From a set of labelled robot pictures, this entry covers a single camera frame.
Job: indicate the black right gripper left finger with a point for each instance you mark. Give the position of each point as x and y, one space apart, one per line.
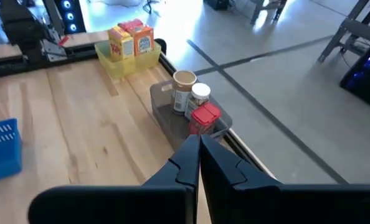
126 205

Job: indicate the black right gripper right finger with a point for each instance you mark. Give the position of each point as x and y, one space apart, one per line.
281 205

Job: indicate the smoked paprika tin red lid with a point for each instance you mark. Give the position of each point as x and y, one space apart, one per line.
205 116

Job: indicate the gold lid jar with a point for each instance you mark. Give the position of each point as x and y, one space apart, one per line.
182 99

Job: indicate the blue plastic basket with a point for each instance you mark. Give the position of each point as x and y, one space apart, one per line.
2 155

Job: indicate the bagel seasoning jar white lid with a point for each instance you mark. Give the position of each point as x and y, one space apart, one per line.
200 91

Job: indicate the yellow Corn Pops cereal box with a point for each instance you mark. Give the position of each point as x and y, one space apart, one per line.
119 45

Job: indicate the orange Mini-Wheats cereal box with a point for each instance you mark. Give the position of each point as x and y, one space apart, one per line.
143 42

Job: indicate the red Froot Loops cereal box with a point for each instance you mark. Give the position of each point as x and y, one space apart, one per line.
130 23

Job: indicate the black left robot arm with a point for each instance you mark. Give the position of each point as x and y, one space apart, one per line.
23 28

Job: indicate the translucent grey plastic bin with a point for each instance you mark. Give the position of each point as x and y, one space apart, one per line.
172 127

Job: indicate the yellow plastic bin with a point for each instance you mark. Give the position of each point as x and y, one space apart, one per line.
122 68

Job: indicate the black PC tower blue lights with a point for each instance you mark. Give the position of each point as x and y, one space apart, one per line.
368 90

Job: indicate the black curved clamp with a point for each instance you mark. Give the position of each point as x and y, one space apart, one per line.
163 43

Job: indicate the black floor box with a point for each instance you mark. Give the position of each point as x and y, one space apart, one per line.
216 3

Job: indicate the grey desk leg frame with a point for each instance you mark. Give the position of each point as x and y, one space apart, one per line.
359 29
259 12

